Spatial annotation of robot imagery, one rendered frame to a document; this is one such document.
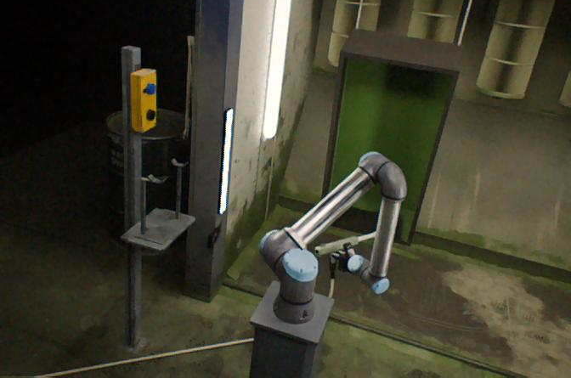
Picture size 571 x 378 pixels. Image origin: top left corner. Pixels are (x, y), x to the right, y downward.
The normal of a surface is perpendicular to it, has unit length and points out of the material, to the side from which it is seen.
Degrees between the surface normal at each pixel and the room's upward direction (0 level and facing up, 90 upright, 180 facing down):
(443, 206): 57
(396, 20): 90
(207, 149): 90
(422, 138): 102
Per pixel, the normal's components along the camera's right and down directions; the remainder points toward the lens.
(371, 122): -0.30, 0.55
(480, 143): -0.20, -0.18
